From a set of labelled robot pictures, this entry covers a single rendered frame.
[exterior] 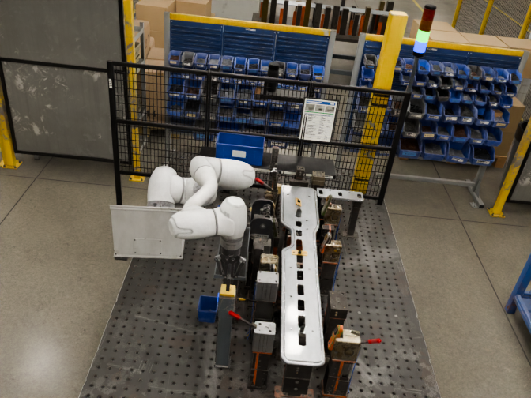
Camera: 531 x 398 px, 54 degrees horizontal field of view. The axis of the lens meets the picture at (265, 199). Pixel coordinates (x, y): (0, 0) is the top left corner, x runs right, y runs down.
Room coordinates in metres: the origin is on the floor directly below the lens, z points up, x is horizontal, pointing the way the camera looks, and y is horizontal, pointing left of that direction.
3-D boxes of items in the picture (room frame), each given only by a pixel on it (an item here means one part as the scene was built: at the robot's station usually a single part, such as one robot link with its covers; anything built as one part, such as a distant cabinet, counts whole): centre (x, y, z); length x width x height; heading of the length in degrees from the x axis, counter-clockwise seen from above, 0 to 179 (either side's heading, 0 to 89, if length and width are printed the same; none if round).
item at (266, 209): (2.23, 0.00, 0.94); 0.18 x 0.13 x 0.49; 2
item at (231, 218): (1.63, 0.13, 1.54); 0.13 x 0.11 x 0.16; 112
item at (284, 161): (3.03, 0.02, 1.02); 0.90 x 0.22 x 0.03; 92
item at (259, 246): (2.03, 0.00, 0.90); 0.05 x 0.05 x 0.40; 2
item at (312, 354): (2.11, -0.22, 1.00); 1.38 x 0.22 x 0.02; 2
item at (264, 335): (1.54, -0.06, 0.88); 0.11 x 0.10 x 0.36; 92
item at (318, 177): (2.88, -0.32, 0.88); 0.08 x 0.08 x 0.36; 2
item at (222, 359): (1.64, 0.11, 0.92); 0.08 x 0.08 x 0.44; 2
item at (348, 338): (1.55, -0.41, 0.88); 0.15 x 0.11 x 0.36; 92
